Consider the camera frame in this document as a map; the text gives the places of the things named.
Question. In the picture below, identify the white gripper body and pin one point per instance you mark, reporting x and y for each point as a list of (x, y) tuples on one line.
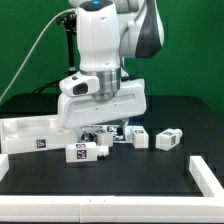
[(85, 110)]

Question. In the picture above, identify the white obstacle fence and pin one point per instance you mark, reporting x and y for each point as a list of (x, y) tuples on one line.
[(208, 208)]

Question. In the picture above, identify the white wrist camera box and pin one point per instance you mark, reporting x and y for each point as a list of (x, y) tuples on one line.
[(79, 84)]

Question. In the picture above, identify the white square table top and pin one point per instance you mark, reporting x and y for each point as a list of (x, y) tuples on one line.
[(32, 134)]

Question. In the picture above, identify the paper sheet with tags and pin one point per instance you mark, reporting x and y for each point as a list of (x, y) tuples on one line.
[(117, 131)]

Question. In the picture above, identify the black camera stand pole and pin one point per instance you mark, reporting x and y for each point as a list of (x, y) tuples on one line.
[(69, 22)]

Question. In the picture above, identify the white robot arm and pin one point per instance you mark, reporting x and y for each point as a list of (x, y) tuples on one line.
[(108, 31)]

